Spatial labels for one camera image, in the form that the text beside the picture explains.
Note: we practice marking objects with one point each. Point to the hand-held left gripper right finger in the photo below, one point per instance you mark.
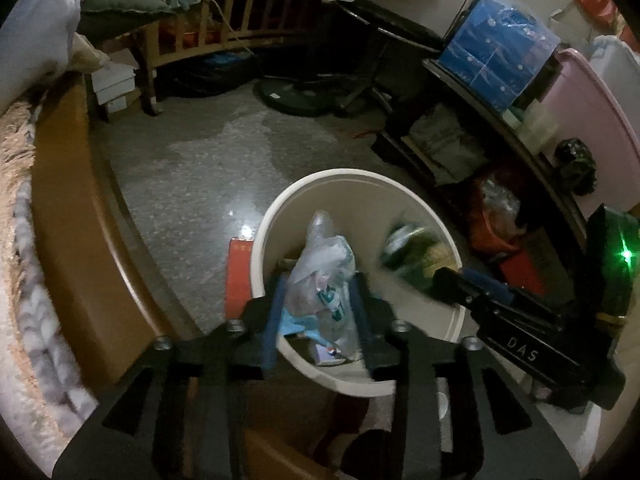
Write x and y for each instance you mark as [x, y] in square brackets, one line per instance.
[357, 310]

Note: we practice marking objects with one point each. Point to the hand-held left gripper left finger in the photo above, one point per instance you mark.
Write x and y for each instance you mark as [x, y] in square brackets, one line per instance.
[270, 330]

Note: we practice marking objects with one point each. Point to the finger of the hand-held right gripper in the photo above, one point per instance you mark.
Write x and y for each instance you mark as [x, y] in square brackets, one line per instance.
[490, 282]
[450, 285]

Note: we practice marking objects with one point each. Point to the blue plastic wrapper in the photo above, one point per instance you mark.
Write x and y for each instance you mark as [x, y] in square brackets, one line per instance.
[295, 324]

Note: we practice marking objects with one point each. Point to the green yellow snack packet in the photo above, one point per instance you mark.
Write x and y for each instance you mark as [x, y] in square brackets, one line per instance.
[410, 255]

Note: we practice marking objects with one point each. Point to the clear plastic bag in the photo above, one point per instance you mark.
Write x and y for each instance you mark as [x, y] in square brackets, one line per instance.
[320, 265]

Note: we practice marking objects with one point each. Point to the beige round bin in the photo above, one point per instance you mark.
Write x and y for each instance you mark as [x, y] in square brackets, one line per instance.
[320, 195]

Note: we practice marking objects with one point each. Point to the red box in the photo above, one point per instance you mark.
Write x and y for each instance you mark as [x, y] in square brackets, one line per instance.
[522, 270]

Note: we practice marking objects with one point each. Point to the orange plastic bag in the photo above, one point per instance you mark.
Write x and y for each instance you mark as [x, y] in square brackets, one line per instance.
[495, 240]

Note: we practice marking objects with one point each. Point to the red paper packet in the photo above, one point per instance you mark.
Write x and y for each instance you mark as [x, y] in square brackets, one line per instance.
[239, 280]

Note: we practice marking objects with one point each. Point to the black plastic bag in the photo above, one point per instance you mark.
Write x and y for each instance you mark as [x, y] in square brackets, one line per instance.
[575, 165]

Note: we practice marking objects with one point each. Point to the grey-green folded cloth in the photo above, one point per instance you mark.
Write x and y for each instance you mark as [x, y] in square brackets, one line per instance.
[440, 140]

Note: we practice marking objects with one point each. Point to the black shelf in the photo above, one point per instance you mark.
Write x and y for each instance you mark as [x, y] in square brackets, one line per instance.
[520, 135]

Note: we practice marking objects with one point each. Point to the white translucent container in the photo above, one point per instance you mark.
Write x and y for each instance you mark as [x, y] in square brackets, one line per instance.
[537, 127]

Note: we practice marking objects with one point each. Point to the pink plastic bin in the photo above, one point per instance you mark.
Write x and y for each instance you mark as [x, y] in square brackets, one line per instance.
[595, 110]

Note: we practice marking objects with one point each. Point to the black round fan base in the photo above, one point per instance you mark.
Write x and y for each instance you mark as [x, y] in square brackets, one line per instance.
[295, 97]

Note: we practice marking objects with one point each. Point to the blue plastic drawer box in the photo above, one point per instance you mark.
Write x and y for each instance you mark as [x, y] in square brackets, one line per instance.
[495, 45]

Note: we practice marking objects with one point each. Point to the white plastic bin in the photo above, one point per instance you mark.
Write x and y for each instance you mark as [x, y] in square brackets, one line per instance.
[617, 60]

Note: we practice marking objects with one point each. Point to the dark bag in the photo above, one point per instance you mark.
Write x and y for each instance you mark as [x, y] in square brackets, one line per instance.
[210, 77]

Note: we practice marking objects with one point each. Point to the white cardboard box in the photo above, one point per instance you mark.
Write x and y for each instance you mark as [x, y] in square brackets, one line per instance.
[115, 77]
[117, 102]

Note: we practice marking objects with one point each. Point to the cream cloth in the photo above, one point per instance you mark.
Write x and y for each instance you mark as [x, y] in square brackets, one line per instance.
[87, 57]

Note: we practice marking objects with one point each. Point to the wooden crib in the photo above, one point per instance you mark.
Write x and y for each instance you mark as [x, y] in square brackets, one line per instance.
[220, 2]

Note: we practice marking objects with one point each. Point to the dark green cushion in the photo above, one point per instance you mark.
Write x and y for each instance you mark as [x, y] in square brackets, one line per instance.
[120, 7]

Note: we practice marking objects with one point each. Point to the grey-blue quilt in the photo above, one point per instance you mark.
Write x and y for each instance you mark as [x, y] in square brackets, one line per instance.
[35, 25]

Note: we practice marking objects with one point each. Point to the brown wooden bed frame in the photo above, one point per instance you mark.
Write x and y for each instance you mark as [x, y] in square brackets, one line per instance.
[70, 210]

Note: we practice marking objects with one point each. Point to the black pedestal table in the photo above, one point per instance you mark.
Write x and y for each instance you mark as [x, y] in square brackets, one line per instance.
[395, 22]

